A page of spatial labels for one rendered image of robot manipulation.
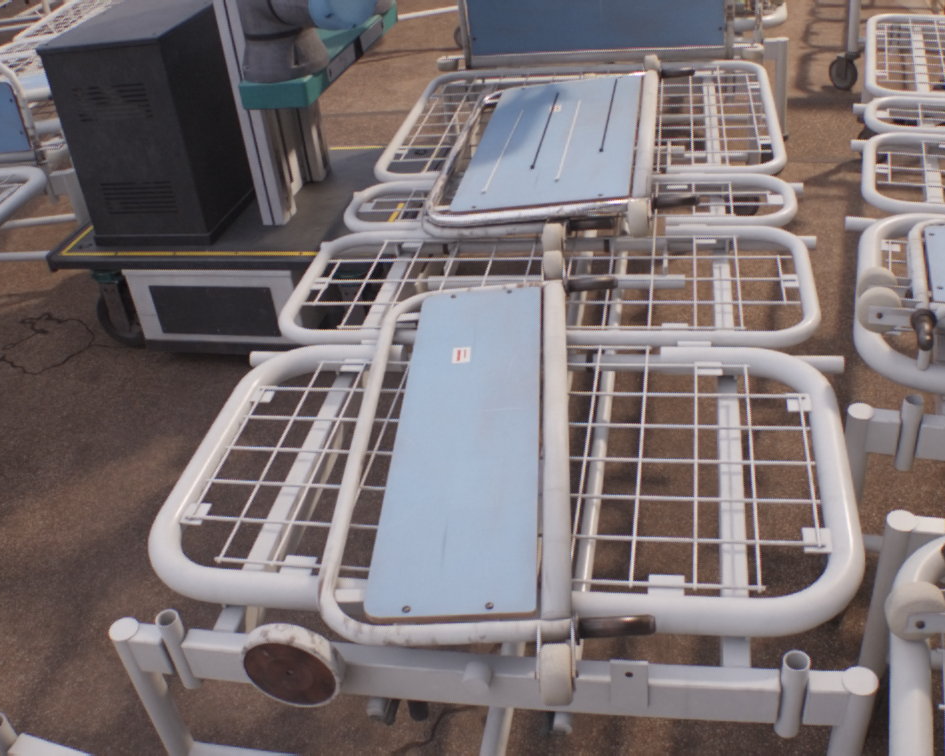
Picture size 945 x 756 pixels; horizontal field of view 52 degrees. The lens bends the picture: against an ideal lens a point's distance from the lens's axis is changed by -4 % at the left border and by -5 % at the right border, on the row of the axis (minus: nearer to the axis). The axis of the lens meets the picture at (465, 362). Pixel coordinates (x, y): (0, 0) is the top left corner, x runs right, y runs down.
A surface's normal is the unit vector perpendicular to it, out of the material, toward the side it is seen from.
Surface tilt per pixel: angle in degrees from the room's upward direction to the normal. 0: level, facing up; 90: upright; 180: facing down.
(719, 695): 90
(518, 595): 1
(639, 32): 90
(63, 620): 0
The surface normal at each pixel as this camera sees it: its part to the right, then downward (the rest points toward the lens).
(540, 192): -0.19, -0.83
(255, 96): -0.23, 0.56
